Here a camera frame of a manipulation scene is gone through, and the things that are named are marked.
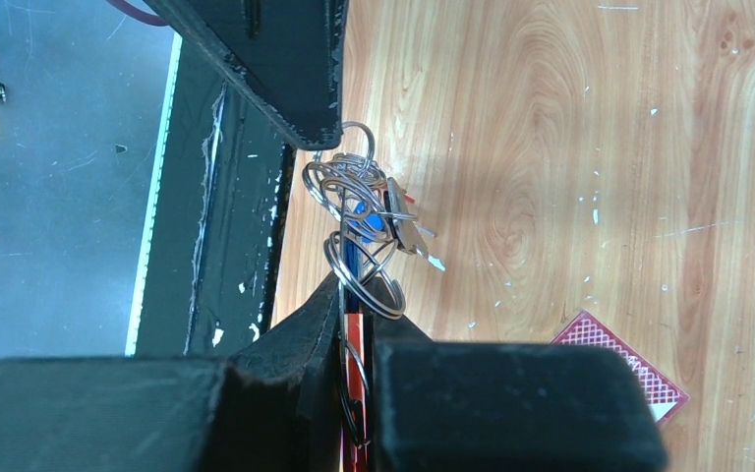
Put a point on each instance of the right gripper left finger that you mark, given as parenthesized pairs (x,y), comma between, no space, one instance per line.
(285,57)

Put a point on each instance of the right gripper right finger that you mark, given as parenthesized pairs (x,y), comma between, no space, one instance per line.
(277,405)

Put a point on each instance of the metal key holder red handle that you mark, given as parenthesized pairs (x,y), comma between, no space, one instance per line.
(354,387)

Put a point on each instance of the key with red tag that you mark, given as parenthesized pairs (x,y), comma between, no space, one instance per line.
(404,225)

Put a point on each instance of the key with blue tag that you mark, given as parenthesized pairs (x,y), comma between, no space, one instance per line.
(368,229)

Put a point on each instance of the pink card packet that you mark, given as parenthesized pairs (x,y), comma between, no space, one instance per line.
(662,395)

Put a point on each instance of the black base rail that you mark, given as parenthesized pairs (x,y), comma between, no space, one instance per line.
(214,219)

